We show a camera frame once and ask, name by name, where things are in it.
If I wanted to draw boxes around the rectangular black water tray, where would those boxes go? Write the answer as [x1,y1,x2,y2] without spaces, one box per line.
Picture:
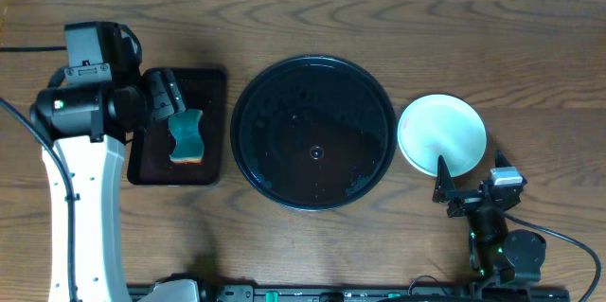
[127,68,226,186]

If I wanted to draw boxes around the round black serving tray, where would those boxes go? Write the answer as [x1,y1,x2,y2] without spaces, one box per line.
[230,55,397,211]

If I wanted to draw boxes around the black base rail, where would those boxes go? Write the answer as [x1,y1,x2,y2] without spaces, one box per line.
[127,283,572,302]

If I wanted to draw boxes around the light blue plate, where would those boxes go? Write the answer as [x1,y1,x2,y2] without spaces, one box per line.
[397,94,488,177]

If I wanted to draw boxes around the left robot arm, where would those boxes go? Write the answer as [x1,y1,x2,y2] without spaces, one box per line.
[30,64,185,301]

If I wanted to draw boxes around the green scouring sponge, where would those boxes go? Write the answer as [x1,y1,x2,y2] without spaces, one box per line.
[169,109,205,164]

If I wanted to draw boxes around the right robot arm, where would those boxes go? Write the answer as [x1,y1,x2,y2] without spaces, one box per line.
[433,152,546,299]

